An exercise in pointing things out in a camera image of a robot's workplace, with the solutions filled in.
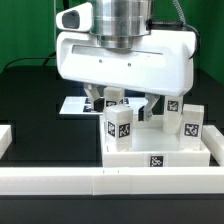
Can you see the white square tabletop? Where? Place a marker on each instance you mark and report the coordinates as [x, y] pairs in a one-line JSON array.
[[151, 147]]

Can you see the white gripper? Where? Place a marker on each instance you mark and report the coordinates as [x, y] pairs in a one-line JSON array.
[[159, 63]]

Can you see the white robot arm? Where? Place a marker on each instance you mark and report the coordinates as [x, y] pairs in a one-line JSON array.
[[112, 43]]

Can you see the white fiducial marker board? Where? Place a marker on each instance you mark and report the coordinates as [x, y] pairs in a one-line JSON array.
[[73, 105]]

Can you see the white obstacle fence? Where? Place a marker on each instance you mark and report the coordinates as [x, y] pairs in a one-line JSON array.
[[110, 181]]

